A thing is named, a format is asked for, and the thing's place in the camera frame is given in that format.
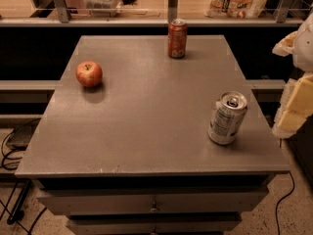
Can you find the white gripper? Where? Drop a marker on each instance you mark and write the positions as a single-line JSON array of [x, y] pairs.
[[304, 46]]

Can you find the white 7up can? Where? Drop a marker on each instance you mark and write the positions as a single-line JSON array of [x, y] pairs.
[[227, 117]]

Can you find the red coke can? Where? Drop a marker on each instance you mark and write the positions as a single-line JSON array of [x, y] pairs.
[[177, 38]]

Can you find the dark cabinet at right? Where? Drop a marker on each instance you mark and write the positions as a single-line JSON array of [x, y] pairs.
[[302, 146]]

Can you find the printed snack bag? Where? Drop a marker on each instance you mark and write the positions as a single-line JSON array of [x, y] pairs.
[[238, 9]]

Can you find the grey drawer cabinet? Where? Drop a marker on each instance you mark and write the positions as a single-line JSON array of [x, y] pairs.
[[102, 155]]

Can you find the metal drawer knob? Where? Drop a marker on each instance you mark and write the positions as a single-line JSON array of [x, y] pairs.
[[154, 208]]

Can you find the red apple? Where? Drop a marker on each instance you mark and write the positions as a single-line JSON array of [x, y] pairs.
[[89, 74]]

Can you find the clear plastic container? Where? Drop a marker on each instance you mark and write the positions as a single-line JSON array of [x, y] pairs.
[[102, 0]]

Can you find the grey power adapter box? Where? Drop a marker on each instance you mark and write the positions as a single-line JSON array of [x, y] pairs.
[[20, 137]]

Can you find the grey metal shelf rail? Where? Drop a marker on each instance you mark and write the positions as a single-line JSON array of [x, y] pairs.
[[145, 13]]

